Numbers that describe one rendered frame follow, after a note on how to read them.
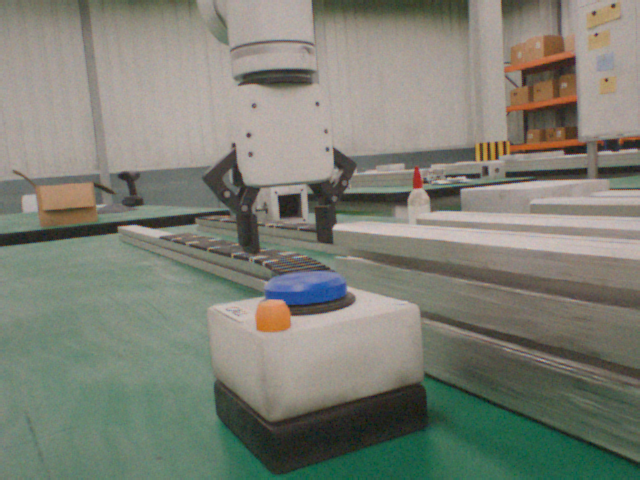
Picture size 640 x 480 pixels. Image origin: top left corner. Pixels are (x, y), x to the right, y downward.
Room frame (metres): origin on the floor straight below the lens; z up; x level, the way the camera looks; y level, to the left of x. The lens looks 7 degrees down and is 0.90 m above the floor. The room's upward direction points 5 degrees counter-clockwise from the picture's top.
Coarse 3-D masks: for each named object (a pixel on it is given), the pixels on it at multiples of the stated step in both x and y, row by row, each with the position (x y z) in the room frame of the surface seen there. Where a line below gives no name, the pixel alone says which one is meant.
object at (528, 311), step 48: (336, 240) 0.44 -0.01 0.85; (384, 240) 0.38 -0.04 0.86; (432, 240) 0.34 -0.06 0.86; (480, 240) 0.30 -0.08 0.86; (528, 240) 0.28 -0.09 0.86; (576, 240) 0.27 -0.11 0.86; (624, 240) 0.26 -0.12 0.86; (384, 288) 0.38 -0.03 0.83; (432, 288) 0.34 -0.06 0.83; (480, 288) 0.30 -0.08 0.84; (528, 288) 0.29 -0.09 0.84; (576, 288) 0.27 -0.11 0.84; (624, 288) 0.23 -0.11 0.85; (432, 336) 0.34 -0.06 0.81; (480, 336) 0.32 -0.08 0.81; (528, 336) 0.28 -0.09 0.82; (576, 336) 0.25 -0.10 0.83; (624, 336) 0.23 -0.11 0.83; (480, 384) 0.31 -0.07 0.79; (528, 384) 0.28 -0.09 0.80; (576, 384) 0.25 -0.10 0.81; (624, 384) 0.23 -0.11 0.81; (576, 432) 0.25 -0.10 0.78; (624, 432) 0.23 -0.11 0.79
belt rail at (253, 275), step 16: (128, 240) 1.37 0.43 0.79; (144, 240) 1.24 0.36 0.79; (160, 240) 1.08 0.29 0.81; (176, 256) 0.99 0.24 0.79; (192, 256) 0.93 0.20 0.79; (208, 256) 0.83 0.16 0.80; (224, 256) 0.77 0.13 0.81; (224, 272) 0.77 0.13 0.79; (240, 272) 0.74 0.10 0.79; (256, 272) 0.67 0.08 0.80; (272, 272) 0.63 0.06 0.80; (256, 288) 0.68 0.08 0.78
